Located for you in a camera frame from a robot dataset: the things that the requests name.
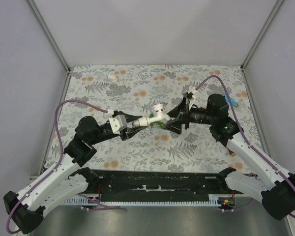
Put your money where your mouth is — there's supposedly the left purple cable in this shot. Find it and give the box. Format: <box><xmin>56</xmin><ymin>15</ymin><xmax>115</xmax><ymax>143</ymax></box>
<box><xmin>6</xmin><ymin>99</ymin><xmax>127</xmax><ymax>234</ymax></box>

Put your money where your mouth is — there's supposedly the floral table mat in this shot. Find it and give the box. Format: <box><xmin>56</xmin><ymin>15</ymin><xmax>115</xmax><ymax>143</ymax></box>
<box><xmin>44</xmin><ymin>65</ymin><xmax>260</xmax><ymax>174</ymax></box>

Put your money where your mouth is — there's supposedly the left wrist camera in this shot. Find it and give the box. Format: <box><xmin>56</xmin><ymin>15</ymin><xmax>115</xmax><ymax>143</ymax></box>
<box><xmin>109</xmin><ymin>115</ymin><xmax>127</xmax><ymax>134</ymax></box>

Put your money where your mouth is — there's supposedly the white pipe elbow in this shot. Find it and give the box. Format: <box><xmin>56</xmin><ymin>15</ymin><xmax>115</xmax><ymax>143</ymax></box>
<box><xmin>108</xmin><ymin>75</ymin><xmax>118</xmax><ymax>82</ymax></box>

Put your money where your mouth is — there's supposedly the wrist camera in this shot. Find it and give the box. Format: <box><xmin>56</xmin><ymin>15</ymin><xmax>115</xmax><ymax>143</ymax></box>
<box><xmin>109</xmin><ymin>115</ymin><xmax>127</xmax><ymax>134</ymax></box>
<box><xmin>183</xmin><ymin>86</ymin><xmax>199</xmax><ymax>109</ymax></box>

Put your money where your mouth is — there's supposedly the green faucet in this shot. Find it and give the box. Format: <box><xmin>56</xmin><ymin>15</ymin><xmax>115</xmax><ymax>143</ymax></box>
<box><xmin>149</xmin><ymin>113</ymin><xmax>164</xmax><ymax>127</ymax></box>

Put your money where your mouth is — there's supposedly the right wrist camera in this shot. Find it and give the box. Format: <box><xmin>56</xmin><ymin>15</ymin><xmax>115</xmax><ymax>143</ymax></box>
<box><xmin>183</xmin><ymin>86</ymin><xmax>199</xmax><ymax>109</ymax></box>

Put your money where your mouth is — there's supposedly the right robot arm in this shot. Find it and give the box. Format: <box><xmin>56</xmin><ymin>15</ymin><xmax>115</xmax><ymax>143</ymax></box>
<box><xmin>162</xmin><ymin>94</ymin><xmax>295</xmax><ymax>220</ymax></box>

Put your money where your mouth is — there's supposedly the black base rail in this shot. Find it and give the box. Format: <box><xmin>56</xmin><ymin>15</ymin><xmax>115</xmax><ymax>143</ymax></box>
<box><xmin>82</xmin><ymin>170</ymin><xmax>233</xmax><ymax>202</ymax></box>

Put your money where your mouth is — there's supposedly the white slotted cable duct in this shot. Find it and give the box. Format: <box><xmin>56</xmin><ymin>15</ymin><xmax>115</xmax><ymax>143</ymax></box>
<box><xmin>63</xmin><ymin>194</ymin><xmax>223</xmax><ymax>207</ymax></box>

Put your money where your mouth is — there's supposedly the blue faucet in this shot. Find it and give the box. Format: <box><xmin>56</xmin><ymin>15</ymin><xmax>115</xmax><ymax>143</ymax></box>
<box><xmin>224</xmin><ymin>94</ymin><xmax>239</xmax><ymax>108</ymax></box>

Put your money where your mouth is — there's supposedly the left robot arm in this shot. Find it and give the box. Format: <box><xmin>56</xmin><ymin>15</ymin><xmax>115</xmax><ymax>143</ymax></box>
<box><xmin>3</xmin><ymin>111</ymin><xmax>149</xmax><ymax>234</ymax></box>

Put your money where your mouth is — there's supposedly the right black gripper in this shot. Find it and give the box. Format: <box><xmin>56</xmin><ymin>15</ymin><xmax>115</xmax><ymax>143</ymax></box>
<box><xmin>162</xmin><ymin>96</ymin><xmax>216</xmax><ymax>135</ymax></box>

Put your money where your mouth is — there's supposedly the white chrome faucet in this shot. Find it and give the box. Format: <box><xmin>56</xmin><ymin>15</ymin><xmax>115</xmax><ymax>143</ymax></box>
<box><xmin>149</xmin><ymin>103</ymin><xmax>171</xmax><ymax>123</ymax></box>

